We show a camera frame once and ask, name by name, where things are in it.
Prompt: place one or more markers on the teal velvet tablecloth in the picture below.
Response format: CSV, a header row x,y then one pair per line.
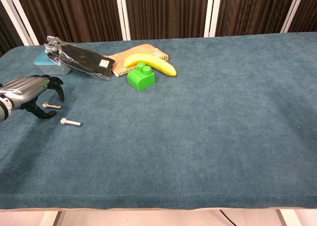
x,y
185,136

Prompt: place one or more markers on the yellow banana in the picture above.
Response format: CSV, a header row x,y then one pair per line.
x,y
158,63

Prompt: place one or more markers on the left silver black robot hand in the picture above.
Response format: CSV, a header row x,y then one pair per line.
x,y
24,89

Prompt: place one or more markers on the black item in plastic bag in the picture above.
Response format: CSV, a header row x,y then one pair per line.
x,y
81,58

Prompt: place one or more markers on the silver bolt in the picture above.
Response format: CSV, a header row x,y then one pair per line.
x,y
70,122
50,105

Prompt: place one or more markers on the white screen frame post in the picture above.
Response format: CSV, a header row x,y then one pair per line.
x,y
123,13
212,13
17,15
294,10

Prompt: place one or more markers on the brown fabric screen panel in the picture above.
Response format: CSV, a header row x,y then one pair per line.
x,y
7,35
74,13
309,15
168,13
255,10

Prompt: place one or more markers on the white table leg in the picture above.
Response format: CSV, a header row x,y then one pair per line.
x,y
287,218
49,218

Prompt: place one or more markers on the clear container with blue lid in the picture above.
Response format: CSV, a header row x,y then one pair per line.
x,y
47,67

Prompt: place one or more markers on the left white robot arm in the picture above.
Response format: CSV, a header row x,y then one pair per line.
x,y
3,110

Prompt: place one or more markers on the kraft spiral notebook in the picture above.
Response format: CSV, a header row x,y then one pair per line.
x,y
123,55

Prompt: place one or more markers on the green toy building brick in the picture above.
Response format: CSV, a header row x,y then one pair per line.
x,y
141,81

